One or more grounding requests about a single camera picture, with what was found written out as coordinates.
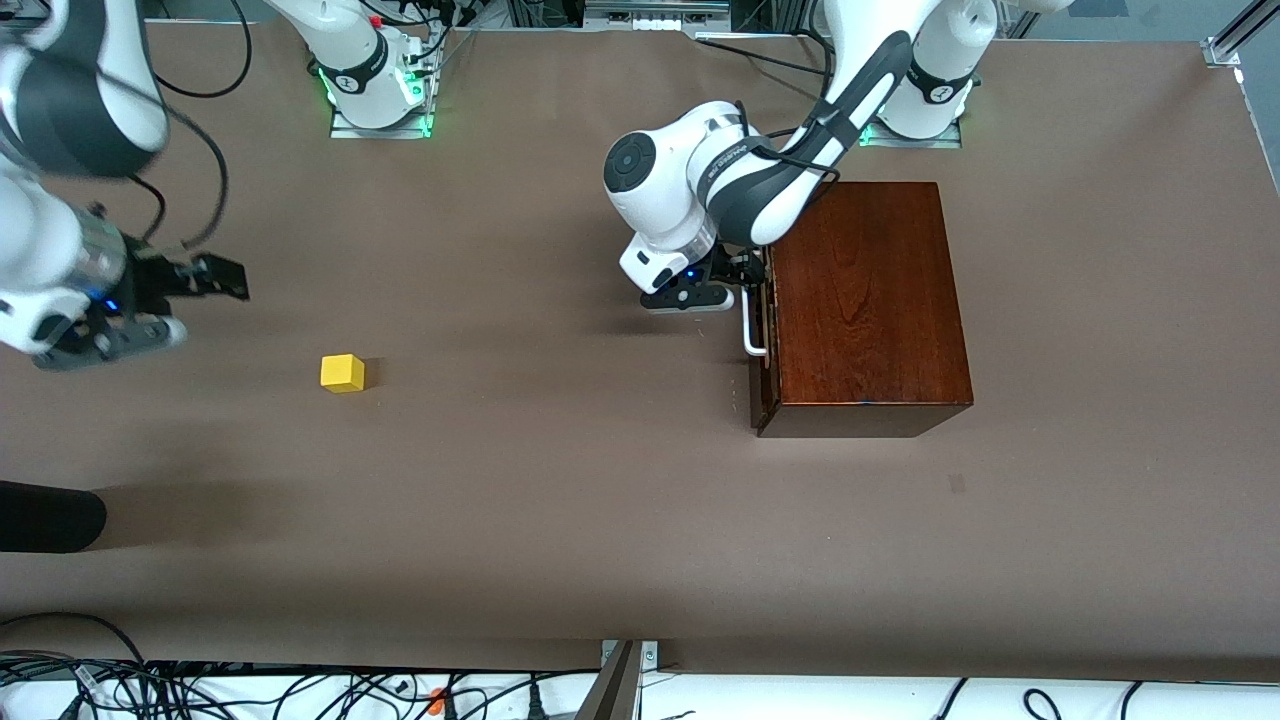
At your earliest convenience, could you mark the black cable on table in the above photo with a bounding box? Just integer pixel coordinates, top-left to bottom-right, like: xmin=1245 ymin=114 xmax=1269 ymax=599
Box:
xmin=693 ymin=30 xmax=836 ymax=81

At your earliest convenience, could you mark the yellow cube block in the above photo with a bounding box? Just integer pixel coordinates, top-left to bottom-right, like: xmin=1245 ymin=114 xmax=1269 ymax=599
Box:
xmin=320 ymin=354 xmax=367 ymax=394

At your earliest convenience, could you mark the dark brown wooden cabinet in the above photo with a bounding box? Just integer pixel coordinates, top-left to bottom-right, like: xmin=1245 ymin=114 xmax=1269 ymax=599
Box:
xmin=757 ymin=181 xmax=974 ymax=439

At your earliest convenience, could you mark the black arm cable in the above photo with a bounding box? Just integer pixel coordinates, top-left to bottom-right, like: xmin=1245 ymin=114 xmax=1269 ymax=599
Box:
xmin=735 ymin=98 xmax=843 ymax=191
xmin=128 ymin=75 xmax=231 ymax=251

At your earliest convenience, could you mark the white power strip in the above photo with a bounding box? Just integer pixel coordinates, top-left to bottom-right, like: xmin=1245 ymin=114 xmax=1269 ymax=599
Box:
xmin=583 ymin=0 xmax=733 ymax=33

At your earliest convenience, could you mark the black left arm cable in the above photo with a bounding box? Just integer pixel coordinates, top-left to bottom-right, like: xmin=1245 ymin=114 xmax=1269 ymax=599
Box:
xmin=735 ymin=98 xmax=843 ymax=191

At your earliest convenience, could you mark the grey metal bracket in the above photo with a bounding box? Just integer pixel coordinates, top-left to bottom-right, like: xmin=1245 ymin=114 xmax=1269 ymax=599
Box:
xmin=575 ymin=640 xmax=661 ymax=720

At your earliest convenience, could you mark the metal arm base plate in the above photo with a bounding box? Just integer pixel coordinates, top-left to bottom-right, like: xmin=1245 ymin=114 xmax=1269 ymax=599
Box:
xmin=865 ymin=115 xmax=963 ymax=149
xmin=330 ymin=95 xmax=433 ymax=139

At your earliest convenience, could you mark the aluminium frame profile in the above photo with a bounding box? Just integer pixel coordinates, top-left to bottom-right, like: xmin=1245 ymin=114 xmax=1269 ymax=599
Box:
xmin=1203 ymin=0 xmax=1280 ymax=69

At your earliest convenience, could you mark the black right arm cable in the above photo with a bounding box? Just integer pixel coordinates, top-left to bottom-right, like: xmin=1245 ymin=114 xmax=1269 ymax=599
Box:
xmin=128 ymin=75 xmax=231 ymax=251

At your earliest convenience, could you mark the black rounded object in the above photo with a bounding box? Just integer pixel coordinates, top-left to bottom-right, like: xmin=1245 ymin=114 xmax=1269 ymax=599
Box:
xmin=0 ymin=481 xmax=108 ymax=554

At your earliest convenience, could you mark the wooden drawer with white handle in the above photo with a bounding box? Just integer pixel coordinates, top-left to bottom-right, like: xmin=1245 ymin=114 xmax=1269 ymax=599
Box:
xmin=741 ymin=245 xmax=783 ymax=433

